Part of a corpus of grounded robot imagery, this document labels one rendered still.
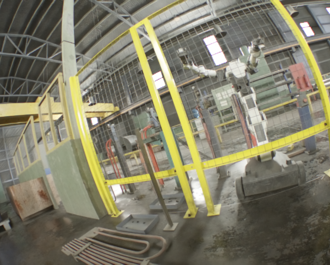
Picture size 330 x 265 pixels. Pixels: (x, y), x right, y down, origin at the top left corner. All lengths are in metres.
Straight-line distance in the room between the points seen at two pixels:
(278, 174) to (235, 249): 0.62
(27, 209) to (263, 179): 3.46
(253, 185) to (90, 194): 1.69
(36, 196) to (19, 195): 0.37
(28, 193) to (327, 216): 3.76
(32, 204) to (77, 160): 1.77
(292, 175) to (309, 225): 0.44
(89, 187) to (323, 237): 2.09
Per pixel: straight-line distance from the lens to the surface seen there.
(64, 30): 3.04
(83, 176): 1.89
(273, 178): 1.24
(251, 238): 1.00
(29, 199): 3.30
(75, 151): 1.89
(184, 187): 1.25
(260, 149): 1.16
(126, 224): 1.62
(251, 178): 1.25
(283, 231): 1.01
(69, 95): 2.25
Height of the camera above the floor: 0.72
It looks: 1 degrees up
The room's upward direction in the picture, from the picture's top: 18 degrees counter-clockwise
